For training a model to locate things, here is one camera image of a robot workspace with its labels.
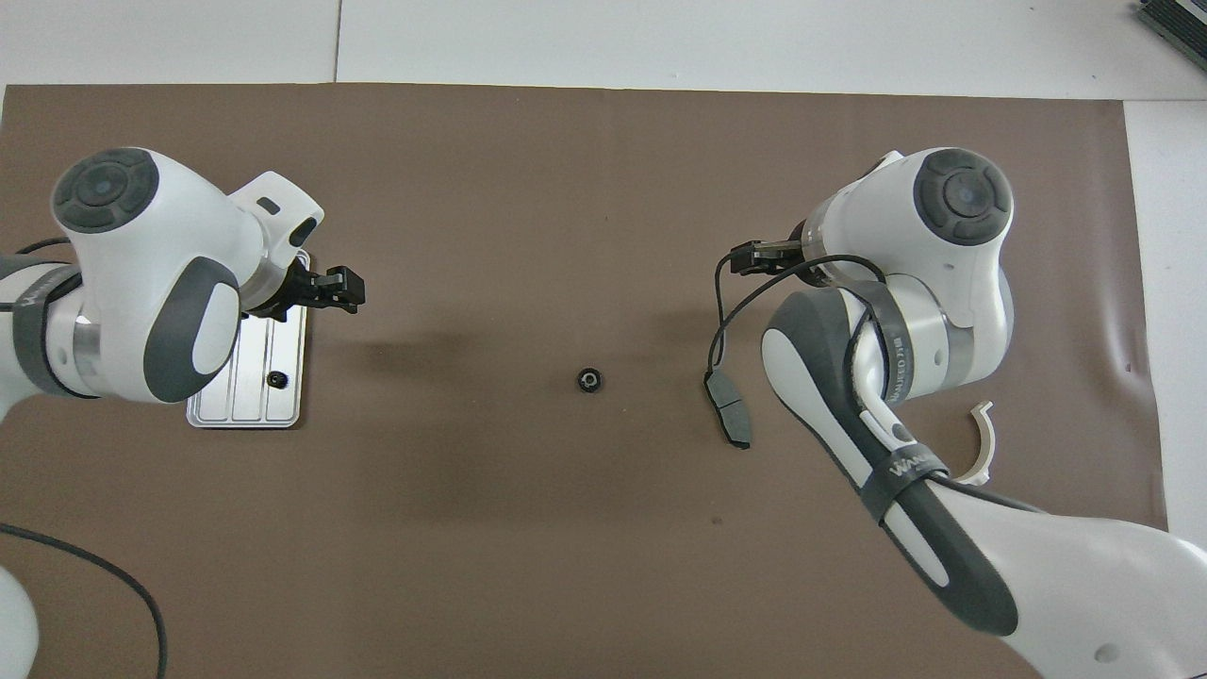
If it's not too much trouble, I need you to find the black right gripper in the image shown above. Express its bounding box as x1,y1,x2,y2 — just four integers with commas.
731,224,833,284

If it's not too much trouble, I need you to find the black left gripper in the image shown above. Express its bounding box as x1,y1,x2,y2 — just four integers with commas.
247,255,367,323

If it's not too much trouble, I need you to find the silver metal tray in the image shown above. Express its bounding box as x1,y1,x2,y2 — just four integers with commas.
186,247,311,430

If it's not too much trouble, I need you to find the dark grey brake pad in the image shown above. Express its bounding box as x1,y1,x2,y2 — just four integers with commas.
704,370,753,451

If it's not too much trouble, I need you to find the brown table mat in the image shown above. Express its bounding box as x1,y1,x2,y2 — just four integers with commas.
0,83,1187,679

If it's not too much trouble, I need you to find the black ribbed device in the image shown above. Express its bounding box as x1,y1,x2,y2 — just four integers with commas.
1136,0,1207,72

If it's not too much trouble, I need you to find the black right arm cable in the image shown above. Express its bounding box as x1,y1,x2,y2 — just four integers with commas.
705,253,1043,515

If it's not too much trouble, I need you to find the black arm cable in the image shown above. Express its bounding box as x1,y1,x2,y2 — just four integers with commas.
705,253,1043,515
0,239,169,679

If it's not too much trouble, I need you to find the white curved plastic bracket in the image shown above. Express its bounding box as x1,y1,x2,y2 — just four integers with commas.
948,401,997,487

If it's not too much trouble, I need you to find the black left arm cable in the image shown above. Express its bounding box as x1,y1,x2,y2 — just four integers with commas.
0,239,169,679

